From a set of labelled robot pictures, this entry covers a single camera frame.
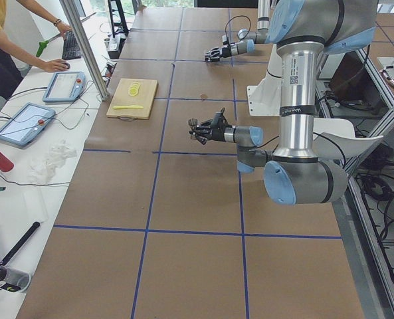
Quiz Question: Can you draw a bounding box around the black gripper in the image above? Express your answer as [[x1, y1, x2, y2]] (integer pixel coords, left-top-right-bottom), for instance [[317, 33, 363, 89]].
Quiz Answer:
[[204, 46, 232, 62], [189, 120, 227, 145]]

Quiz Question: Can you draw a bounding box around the steel jigger measuring cup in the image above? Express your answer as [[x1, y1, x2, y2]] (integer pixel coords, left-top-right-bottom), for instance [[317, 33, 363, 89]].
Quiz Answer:
[[188, 118, 198, 140]]

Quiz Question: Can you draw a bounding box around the clear glass cup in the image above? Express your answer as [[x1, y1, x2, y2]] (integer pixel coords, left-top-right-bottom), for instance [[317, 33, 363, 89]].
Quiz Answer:
[[205, 56, 218, 62]]

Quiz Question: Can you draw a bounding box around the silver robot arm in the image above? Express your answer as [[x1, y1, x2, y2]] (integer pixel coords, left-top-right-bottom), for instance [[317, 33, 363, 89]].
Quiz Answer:
[[204, 1, 278, 62], [189, 1, 377, 205]]

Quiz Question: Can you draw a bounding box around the person forearm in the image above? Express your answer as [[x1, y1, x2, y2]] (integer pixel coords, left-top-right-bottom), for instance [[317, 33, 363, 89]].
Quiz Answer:
[[0, 30, 49, 72]]

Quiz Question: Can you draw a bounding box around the person hand on mouse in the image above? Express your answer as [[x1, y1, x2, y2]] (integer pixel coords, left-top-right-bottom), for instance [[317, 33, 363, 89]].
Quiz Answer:
[[43, 59, 67, 72]]

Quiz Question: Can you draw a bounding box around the yellow plastic knife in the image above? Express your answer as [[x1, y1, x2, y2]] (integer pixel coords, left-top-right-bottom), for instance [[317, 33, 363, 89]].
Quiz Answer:
[[112, 104, 144, 110]]

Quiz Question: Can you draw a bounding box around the bamboo cutting board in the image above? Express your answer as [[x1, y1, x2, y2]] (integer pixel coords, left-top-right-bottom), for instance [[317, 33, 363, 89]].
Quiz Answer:
[[106, 78, 158, 120]]

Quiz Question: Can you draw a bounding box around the white plastic chair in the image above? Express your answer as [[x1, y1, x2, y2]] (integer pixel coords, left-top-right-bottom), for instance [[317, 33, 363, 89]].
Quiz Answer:
[[312, 118, 383, 160]]

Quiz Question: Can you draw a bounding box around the black keyboard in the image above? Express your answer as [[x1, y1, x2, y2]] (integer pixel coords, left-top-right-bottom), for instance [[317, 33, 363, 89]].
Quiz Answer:
[[62, 31, 82, 60]]

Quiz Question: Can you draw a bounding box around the far teach pendant tablet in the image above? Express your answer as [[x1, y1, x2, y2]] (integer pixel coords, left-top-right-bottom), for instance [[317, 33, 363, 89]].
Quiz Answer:
[[43, 71, 86, 103]]

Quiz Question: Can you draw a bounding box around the teach pendant tablet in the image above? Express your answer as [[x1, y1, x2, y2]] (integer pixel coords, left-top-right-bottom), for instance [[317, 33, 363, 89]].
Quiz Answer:
[[0, 102, 56, 148], [43, 71, 86, 103]]

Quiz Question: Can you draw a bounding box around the crumpled white tissue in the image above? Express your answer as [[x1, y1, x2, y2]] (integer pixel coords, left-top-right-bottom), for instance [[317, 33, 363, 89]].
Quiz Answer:
[[27, 140, 77, 184]]

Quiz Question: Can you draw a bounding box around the near teach pendant tablet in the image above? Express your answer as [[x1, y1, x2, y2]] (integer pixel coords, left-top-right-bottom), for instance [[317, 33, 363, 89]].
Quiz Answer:
[[0, 102, 56, 148]]

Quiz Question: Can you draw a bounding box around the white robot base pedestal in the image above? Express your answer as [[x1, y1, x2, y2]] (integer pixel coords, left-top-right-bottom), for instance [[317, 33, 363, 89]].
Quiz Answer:
[[247, 44, 282, 116]]

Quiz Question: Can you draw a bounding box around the aluminium frame post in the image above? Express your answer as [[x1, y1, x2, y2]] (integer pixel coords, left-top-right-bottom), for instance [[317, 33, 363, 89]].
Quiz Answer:
[[60, 0, 109, 101]]

